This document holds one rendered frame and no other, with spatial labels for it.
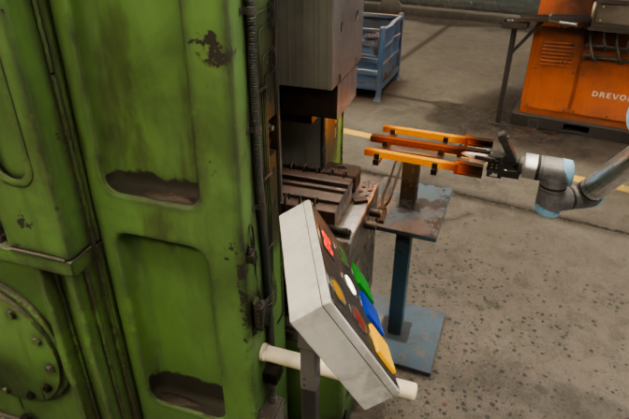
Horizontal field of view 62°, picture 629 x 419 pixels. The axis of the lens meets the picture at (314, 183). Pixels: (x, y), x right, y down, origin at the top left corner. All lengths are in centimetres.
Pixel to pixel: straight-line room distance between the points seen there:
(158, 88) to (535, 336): 207
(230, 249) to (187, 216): 13
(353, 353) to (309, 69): 69
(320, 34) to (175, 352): 107
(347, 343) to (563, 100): 420
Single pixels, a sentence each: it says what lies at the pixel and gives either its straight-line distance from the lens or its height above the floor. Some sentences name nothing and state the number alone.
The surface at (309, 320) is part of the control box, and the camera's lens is 92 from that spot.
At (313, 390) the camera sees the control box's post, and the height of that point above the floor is 80.
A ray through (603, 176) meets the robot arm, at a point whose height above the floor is 97.
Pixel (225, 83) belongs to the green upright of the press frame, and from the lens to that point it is 113.
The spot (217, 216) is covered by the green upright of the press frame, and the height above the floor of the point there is 112.
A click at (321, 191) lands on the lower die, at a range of 162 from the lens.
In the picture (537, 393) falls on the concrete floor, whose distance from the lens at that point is 250.
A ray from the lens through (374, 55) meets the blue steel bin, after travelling 520.
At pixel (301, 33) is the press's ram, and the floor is 150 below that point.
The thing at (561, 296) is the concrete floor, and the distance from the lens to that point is 302.
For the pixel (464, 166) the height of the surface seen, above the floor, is 97.
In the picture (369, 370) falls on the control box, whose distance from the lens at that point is 103.
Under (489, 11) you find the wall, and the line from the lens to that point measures 908.
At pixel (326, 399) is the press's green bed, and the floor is 21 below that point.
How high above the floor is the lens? 179
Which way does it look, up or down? 29 degrees down
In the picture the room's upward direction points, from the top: straight up
